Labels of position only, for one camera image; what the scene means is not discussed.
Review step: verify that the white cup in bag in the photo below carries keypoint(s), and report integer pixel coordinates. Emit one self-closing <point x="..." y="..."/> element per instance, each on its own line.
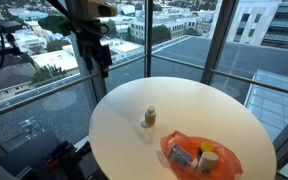
<point x="208" y="162"/>

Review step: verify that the dark bottle with yellow lid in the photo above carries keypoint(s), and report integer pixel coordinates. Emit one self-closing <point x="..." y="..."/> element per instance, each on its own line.
<point x="205" y="147"/>

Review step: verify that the orange plastic bag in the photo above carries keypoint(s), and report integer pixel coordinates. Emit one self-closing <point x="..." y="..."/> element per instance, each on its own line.
<point x="225" y="163"/>

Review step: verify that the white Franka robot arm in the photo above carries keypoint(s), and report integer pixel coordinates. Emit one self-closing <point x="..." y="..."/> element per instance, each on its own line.
<point x="90" y="8"/>

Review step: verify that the blue and white box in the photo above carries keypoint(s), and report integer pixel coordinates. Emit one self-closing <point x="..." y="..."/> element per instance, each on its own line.
<point x="180" y="156"/>

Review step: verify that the metal window handrail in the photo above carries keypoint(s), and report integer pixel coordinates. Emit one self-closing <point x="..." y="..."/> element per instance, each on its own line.
<point x="250" y="81"/>
<point x="37" y="96"/>

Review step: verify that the black robot stand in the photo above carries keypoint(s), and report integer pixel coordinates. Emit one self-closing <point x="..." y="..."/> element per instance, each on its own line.
<point x="34" y="156"/>

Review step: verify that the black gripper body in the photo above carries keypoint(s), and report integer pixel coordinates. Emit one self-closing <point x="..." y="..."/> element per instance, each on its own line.
<point x="95" y="51"/>

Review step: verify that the black camera on mount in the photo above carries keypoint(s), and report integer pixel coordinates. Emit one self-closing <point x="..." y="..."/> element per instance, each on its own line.
<point x="9" y="26"/>

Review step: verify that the supplement bottle with white cap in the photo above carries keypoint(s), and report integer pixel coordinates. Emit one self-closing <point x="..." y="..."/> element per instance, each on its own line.
<point x="150" y="116"/>

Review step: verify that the grey window mullion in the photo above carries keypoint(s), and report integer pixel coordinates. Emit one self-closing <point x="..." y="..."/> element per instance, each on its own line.
<point x="149" y="36"/>
<point x="219" y="40"/>

